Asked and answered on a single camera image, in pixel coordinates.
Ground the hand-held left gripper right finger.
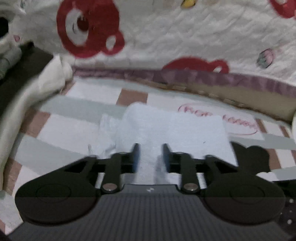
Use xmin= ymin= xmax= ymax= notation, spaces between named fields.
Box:
xmin=163 ymin=143 xmax=239 ymax=194

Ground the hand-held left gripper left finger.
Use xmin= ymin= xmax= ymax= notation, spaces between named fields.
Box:
xmin=63 ymin=143 xmax=141 ymax=194

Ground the light grey hoodie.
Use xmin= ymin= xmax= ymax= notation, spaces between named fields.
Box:
xmin=88 ymin=102 xmax=238 ymax=189

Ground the stack of folded clothes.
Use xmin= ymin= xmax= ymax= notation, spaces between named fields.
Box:
xmin=0 ymin=14 xmax=74 ymax=167

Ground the checkered round rug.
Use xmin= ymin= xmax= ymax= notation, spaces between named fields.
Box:
xmin=0 ymin=76 xmax=296 ymax=233

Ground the white quilt with red bears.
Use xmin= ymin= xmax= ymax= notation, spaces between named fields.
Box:
xmin=0 ymin=0 xmax=296 ymax=122

